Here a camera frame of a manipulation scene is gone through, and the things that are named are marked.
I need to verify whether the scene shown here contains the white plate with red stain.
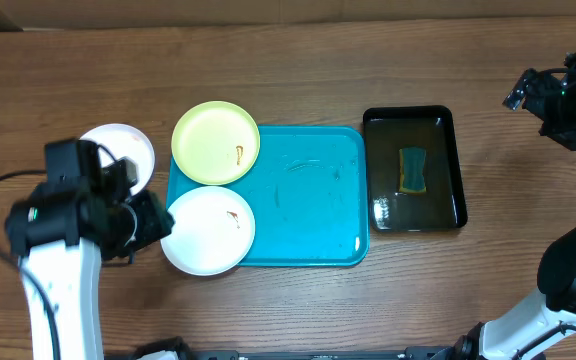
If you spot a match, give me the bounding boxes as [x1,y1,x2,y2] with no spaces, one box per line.
[80,123,156,195]

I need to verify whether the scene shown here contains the yellow-green plate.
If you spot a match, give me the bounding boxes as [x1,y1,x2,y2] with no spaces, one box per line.
[171,101,261,185]

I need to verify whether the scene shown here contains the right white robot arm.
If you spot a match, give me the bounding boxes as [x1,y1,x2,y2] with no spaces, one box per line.
[435,52,576,360]

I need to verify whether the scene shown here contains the teal plastic tray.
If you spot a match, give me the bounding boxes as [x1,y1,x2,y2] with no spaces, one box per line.
[167,126,369,267]

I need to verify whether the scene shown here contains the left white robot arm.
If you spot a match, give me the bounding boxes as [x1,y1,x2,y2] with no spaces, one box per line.
[5,139,174,359]

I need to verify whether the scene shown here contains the black water tray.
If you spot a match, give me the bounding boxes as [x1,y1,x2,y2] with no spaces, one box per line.
[363,105,468,232]

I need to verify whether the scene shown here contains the green yellow sponge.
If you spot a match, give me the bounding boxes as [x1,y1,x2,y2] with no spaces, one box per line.
[399,147,426,194]

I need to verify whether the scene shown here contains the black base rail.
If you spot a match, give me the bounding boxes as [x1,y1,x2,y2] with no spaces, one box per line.
[101,337,547,360]

